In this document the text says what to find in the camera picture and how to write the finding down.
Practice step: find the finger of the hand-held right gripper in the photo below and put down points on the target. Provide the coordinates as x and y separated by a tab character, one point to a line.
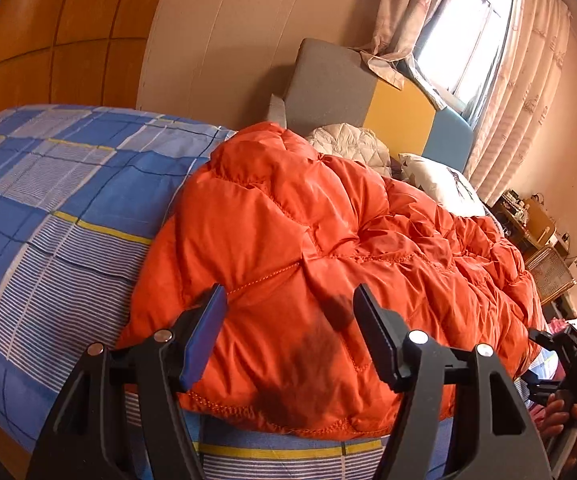
551	392
556	347

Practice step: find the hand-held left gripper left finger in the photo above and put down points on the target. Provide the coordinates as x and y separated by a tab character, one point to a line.
203	345

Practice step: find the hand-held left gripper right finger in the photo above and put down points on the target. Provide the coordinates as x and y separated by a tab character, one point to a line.
376	340

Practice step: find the orange quilted down jacket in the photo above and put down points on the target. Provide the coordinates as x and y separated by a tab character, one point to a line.
293	220

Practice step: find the wicker chair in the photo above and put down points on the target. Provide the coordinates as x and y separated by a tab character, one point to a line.
548	272

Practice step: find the small wooden chair back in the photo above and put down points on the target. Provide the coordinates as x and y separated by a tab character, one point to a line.
538	220

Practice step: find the dark wooden desk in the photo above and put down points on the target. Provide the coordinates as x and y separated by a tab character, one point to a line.
513	225

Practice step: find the white printed pillow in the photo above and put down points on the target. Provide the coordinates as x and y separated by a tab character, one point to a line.
443	185

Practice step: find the bed with blue plaid sheet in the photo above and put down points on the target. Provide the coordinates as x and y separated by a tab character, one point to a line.
68	200

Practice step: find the beige quilted jacket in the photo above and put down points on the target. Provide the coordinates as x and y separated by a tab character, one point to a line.
348	142

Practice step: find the grey yellow blue headboard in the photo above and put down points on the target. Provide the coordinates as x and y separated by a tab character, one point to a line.
328	85

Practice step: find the pink patterned curtain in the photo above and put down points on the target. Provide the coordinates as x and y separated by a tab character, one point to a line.
413	5
523	85

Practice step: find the bright window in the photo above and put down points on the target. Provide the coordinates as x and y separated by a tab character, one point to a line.
458	35

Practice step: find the wooden wardrobe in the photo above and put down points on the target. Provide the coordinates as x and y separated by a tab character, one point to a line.
68	35

